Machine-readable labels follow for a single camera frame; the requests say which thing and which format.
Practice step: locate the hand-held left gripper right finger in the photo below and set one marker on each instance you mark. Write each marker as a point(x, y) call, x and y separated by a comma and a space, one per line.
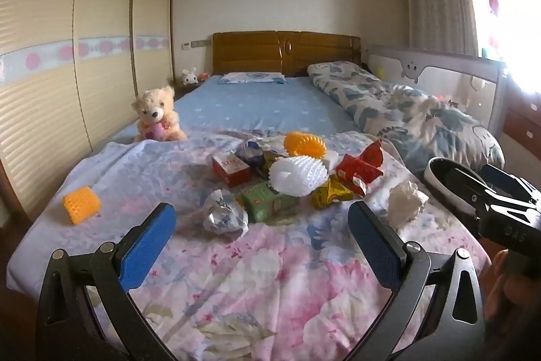
point(374, 247)

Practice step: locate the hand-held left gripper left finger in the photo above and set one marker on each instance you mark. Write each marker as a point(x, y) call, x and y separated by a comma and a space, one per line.
point(146, 247)

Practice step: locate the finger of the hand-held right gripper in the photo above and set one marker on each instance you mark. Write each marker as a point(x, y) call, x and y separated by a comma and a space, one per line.
point(511, 183)
point(471, 192)

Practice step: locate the white and black bin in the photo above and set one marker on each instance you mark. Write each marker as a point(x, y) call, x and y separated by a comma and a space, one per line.
point(430, 180)

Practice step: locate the white tissue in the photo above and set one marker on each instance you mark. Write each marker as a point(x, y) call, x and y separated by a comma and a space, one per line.
point(405, 204)

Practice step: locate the yellow snack wrapper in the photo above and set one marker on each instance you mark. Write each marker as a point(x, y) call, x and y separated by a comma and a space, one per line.
point(332, 195)

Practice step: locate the red snack bag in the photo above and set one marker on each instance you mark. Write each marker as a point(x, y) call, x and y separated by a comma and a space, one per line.
point(359, 170)

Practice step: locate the silver wrapper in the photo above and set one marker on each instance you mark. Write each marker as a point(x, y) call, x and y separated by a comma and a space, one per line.
point(224, 215)

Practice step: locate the white foam fruit net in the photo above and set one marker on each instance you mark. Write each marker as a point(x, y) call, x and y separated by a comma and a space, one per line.
point(298, 177)

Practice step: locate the red small box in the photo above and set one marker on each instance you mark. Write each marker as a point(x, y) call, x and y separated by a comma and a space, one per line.
point(230, 170)

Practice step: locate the green spouted pouch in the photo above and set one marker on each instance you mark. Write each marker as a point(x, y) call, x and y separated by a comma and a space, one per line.
point(266, 202)

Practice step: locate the orange flared foam net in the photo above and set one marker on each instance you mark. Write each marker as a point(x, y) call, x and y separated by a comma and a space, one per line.
point(304, 144)

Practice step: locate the gold foil wrapper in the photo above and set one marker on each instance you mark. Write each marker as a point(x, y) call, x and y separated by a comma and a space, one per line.
point(266, 167)

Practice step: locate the person's right hand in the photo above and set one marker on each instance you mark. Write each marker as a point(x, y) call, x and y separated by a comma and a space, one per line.
point(503, 285)

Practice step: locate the brown wooden dresser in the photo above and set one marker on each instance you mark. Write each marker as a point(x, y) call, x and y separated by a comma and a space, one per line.
point(524, 124)

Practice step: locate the orange foam block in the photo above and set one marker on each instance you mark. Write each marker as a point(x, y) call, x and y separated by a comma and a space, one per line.
point(82, 205)

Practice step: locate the pink floral blanket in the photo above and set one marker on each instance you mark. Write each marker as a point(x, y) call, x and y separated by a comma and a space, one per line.
point(274, 280)

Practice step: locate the white quilt with blue print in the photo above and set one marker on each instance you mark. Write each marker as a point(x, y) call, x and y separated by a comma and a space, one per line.
point(401, 107)

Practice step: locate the beige teddy bear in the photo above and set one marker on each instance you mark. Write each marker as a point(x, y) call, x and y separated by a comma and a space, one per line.
point(154, 111)

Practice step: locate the dark wooden nightstand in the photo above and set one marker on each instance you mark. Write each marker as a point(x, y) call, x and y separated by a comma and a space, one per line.
point(182, 91)

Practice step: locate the white rabbit plush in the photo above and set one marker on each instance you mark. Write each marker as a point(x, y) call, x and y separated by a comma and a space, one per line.
point(190, 78)

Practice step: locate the blue bed sheet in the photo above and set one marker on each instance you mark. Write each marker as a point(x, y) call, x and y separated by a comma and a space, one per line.
point(253, 107)

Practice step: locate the cream sliding door wardrobe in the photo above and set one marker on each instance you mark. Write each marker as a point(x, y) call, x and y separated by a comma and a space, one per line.
point(42, 90)

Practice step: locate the grey dotted curtain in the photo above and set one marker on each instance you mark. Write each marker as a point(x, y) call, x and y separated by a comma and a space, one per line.
point(439, 5)

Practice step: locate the blue patterned pillow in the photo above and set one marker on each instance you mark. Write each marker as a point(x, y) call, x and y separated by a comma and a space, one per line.
point(253, 77)

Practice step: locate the wooden headboard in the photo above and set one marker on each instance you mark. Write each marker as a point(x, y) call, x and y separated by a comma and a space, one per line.
point(253, 52)

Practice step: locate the grey bed guard rail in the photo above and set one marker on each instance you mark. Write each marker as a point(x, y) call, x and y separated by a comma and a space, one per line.
point(443, 63)

